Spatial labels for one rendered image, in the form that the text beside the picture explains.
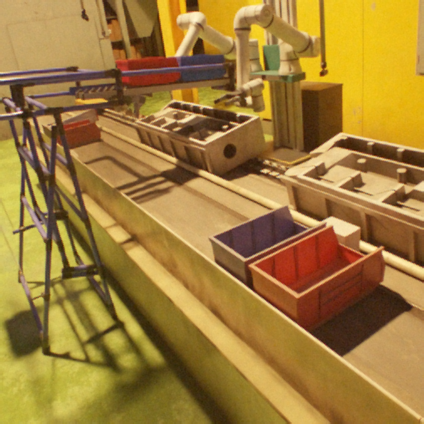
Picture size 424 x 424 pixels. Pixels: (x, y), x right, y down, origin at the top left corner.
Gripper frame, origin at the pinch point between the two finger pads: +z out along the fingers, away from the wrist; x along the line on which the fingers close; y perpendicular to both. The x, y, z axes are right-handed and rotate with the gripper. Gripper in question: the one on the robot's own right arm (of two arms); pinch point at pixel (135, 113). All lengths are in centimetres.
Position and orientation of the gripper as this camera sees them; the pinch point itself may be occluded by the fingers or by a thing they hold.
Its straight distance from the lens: 315.5
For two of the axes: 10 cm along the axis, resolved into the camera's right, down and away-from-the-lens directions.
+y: -8.1, -1.0, -5.8
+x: 5.4, 2.9, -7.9
